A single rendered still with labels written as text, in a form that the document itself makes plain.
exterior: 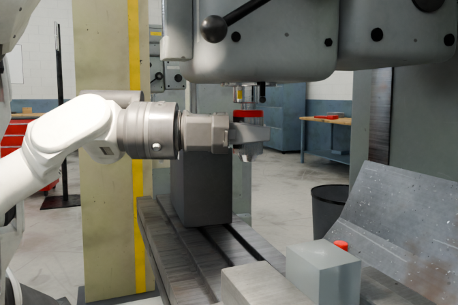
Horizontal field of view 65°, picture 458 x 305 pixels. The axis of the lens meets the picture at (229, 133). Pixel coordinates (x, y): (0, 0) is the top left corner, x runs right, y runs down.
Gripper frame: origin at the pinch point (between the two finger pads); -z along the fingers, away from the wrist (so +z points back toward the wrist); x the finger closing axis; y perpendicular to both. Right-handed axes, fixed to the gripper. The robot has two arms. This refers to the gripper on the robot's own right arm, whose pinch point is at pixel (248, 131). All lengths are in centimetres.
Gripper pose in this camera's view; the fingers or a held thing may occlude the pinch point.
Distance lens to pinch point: 55.2
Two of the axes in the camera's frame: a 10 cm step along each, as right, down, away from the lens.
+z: -10.0, -0.1, -0.3
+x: -0.3, -1.1, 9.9
